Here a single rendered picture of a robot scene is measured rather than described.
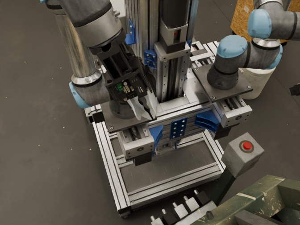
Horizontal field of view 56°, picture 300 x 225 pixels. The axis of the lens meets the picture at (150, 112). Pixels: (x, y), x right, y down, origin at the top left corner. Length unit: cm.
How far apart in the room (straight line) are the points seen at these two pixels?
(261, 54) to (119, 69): 89
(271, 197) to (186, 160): 87
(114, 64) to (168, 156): 164
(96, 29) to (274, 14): 52
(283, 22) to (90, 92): 68
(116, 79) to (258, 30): 46
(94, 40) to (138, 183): 159
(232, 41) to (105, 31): 88
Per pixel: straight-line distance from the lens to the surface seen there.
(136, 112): 58
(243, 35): 316
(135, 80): 51
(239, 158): 136
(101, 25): 48
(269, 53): 130
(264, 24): 84
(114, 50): 48
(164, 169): 204
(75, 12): 48
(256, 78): 255
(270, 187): 136
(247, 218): 122
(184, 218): 139
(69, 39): 101
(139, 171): 204
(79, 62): 105
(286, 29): 86
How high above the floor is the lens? 208
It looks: 55 degrees down
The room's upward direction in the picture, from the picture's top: straight up
